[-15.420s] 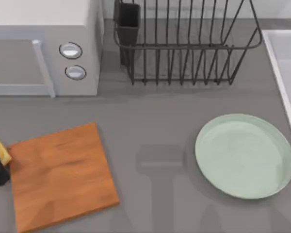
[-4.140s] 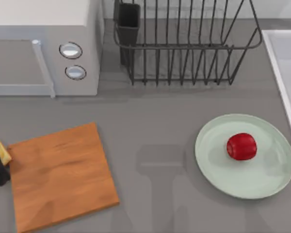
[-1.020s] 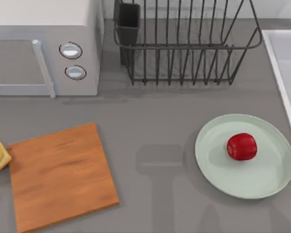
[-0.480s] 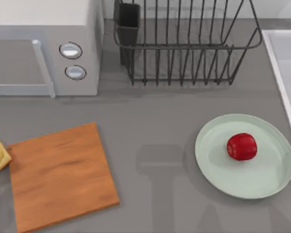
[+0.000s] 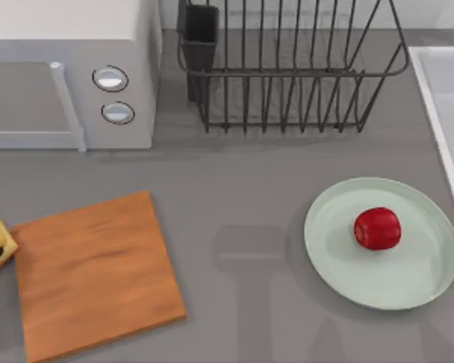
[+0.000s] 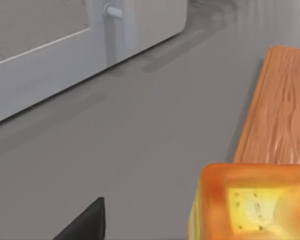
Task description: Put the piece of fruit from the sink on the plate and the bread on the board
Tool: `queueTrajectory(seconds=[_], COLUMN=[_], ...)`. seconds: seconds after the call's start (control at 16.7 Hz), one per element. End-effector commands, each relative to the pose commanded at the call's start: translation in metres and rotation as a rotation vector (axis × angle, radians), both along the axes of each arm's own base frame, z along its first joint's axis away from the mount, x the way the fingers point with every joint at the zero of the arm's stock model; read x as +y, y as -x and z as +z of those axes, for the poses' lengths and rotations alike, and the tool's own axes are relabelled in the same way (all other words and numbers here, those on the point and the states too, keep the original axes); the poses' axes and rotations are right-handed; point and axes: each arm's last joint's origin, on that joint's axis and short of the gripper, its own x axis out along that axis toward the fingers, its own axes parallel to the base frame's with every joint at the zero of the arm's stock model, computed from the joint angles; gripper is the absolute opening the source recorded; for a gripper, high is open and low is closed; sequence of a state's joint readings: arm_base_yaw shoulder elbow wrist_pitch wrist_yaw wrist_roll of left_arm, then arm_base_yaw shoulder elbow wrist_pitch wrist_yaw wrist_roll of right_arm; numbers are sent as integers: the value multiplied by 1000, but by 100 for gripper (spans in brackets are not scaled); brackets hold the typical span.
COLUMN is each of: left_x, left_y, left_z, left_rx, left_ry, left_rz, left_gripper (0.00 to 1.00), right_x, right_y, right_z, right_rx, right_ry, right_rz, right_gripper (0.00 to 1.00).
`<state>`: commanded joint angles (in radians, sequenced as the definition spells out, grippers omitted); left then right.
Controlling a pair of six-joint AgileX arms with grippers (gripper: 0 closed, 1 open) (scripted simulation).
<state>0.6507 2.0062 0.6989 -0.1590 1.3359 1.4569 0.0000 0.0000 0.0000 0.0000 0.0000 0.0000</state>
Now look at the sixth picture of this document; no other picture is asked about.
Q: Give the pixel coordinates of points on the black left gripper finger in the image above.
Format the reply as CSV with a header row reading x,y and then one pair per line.
x,y
91,222

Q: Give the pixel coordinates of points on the pale microwave oven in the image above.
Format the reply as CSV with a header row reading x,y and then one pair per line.
x,y
65,50

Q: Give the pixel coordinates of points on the orange wooden board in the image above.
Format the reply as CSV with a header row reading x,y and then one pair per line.
x,y
280,107

